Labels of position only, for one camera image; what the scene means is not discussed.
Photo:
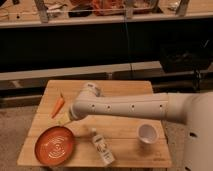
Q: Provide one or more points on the orange carrot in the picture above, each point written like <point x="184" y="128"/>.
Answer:
<point x="58" y="105"/>

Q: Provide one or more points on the white plastic bottle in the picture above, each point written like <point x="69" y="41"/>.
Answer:
<point x="101" y="146"/>

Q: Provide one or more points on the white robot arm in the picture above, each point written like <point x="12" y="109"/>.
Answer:
<point x="194" y="110"/>

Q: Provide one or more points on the white cup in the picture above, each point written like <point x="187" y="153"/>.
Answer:
<point x="147" y="134"/>

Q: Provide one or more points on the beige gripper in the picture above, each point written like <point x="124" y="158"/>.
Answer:
<point x="64" y="119"/>

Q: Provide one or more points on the orange ceramic bowl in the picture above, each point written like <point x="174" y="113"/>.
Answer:
<point x="54" y="146"/>

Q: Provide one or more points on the orange object on shelf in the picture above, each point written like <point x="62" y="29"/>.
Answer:
<point x="114" y="7"/>

